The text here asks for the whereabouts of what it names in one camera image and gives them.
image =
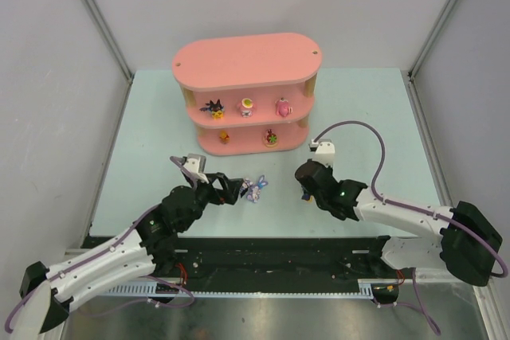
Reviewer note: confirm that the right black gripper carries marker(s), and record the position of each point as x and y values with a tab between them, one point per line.
304	189

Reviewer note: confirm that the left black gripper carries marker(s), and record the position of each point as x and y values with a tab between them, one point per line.
216	185

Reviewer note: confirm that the black purple-bow imp figurine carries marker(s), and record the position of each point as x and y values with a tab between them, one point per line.
245	186

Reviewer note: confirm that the yellow mouse navy-hood figurine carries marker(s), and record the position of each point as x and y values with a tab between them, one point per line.
307	197

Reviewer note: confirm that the pink bear strawberry figurine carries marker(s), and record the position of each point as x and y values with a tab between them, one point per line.
270	138

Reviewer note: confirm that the yellow mouse dragon-costume figurine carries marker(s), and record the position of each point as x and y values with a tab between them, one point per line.
215	108

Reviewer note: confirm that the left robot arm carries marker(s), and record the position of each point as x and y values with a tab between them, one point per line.
50	293

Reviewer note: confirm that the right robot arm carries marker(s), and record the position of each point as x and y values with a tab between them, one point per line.
459	239

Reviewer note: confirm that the pink three-tier shelf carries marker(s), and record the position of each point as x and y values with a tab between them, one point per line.
264	68

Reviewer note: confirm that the purple bunny figurine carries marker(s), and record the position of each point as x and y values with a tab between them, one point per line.
253	189

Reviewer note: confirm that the yellow bear figurine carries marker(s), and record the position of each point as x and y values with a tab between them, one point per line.
224	137

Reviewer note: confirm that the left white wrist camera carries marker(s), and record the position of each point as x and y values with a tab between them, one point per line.
194	168

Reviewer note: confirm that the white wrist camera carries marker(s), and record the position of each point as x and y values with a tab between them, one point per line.
194	168
323	151

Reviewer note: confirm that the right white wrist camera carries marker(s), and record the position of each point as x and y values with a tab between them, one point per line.
323	151

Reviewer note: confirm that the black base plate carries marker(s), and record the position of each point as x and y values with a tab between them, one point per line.
394	251

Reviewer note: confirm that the grey slotted cable duct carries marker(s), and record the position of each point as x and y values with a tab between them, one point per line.
334	289

